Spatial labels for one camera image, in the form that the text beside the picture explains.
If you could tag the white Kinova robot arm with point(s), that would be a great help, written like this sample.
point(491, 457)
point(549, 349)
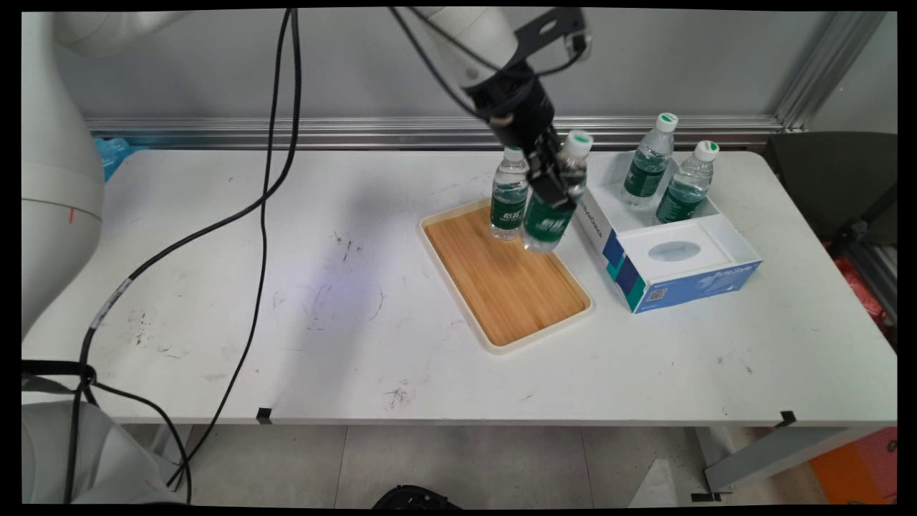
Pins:
point(57, 179)

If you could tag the diagonal aluminium profile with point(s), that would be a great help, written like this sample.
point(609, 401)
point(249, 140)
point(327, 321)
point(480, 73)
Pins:
point(831, 68)

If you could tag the red fabric item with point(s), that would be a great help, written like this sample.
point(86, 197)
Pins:
point(863, 294)

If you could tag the horizontal aluminium rail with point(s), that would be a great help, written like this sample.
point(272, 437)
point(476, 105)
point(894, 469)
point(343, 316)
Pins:
point(358, 132)

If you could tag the orange box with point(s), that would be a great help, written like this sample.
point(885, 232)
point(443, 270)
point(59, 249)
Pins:
point(856, 469)

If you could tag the green label water bottle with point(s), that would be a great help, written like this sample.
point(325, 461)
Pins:
point(544, 226)
point(507, 208)
point(684, 193)
point(647, 172)

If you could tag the blue plastic wrapped pack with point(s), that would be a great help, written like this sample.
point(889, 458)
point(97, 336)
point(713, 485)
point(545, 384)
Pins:
point(114, 154)

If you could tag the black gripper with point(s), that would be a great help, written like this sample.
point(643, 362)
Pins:
point(519, 107)

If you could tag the white blue cardboard box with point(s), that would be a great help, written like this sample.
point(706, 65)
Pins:
point(688, 283)

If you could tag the black round floor object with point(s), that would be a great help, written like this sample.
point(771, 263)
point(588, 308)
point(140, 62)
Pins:
point(415, 498)

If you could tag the grey table leg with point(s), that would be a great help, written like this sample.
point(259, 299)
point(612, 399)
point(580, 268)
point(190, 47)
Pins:
point(174, 448)
point(774, 451)

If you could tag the black chair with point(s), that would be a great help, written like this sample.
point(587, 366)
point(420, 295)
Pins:
point(824, 179)

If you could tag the aluminium frame post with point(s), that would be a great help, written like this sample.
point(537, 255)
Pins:
point(877, 276)

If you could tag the wooden tray with cream rim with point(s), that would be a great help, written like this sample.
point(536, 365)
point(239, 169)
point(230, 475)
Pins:
point(505, 287)

